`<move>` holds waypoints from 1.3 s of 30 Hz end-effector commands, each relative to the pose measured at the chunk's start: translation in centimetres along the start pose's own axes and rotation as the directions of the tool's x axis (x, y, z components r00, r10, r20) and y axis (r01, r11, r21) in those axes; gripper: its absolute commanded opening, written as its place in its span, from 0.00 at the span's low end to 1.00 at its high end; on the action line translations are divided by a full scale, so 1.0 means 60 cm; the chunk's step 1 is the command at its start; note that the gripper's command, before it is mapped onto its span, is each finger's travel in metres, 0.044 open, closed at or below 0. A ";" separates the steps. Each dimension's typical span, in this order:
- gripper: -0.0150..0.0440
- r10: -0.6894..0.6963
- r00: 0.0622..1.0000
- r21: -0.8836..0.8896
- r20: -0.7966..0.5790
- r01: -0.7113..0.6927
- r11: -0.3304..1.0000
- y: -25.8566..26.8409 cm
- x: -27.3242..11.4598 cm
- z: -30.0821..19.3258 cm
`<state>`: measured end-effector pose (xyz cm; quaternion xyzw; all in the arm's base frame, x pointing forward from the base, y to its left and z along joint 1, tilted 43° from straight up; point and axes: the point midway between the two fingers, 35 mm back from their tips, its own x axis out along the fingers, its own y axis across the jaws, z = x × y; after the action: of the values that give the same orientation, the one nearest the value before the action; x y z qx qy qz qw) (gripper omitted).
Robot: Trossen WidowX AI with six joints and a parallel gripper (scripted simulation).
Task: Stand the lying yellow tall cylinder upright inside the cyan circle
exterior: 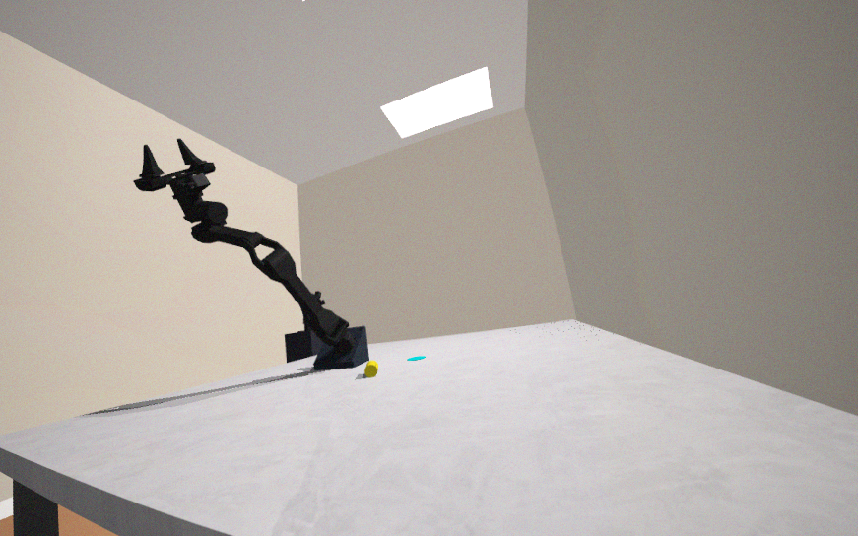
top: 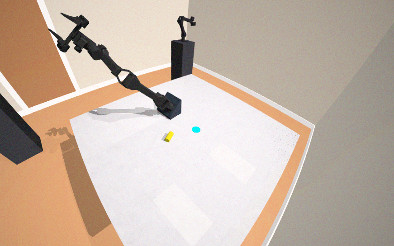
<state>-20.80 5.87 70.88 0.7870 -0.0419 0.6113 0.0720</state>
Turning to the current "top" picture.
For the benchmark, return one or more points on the yellow cylinder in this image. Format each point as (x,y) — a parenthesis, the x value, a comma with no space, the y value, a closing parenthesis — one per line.
(169,136)

